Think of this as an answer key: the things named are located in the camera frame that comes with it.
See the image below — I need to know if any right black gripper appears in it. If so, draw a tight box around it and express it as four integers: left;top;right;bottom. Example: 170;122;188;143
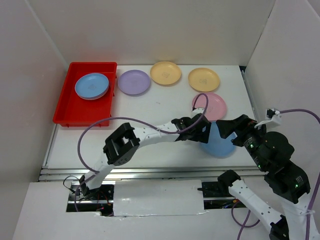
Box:
214;111;269;169

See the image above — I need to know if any blue plate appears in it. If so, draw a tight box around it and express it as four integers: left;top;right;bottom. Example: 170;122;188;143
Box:
74;73;110;99
200;121;237;158

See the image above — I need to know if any pink plate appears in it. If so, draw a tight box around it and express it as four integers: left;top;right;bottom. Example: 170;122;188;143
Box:
191;92;227;122

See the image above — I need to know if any purple plate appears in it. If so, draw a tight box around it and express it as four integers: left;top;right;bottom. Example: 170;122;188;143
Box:
117;69;151;96
76;88;109;101

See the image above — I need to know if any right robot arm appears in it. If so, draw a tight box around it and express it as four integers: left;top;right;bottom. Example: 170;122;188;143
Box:
216;114;320;240

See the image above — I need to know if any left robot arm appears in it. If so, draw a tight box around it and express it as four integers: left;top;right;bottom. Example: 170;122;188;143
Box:
77;113;212;200

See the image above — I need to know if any red plastic bin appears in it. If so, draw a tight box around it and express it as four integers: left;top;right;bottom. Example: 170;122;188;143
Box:
53;61;117;127

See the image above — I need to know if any yellow plate back right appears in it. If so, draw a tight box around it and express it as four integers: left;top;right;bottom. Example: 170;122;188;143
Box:
188;67;220;92

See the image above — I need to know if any yellow plate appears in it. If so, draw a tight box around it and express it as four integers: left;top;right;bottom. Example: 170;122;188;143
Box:
188;67;220;92
150;61;182;86

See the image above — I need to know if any yellow plate back centre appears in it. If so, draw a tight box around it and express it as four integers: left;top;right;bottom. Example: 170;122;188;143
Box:
150;61;182;86

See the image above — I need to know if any white taped cover panel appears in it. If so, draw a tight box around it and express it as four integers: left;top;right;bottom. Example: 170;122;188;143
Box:
113;180;205;217

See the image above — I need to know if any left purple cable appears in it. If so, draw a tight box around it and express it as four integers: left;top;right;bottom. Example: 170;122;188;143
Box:
73;92;210;212

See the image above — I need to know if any purple cable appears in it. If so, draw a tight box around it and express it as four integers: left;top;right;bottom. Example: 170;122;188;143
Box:
230;109;320;240
73;92;210;212

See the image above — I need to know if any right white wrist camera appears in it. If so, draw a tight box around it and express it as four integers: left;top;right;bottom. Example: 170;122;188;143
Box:
254;108;282;129

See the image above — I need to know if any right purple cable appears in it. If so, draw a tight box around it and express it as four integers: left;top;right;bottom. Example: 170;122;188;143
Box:
230;109;320;240

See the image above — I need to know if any aluminium rail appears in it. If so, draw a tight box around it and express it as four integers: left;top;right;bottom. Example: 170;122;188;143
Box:
37;164;266;182

